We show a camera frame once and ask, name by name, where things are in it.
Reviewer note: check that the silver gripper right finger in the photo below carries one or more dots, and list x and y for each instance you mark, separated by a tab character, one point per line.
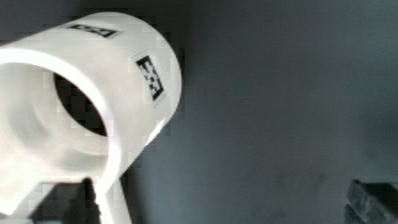
372	207

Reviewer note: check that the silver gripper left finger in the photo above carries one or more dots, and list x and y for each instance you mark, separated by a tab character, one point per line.
68	206

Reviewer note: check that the white lamp shade cone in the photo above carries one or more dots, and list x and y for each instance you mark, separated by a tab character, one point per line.
90	95

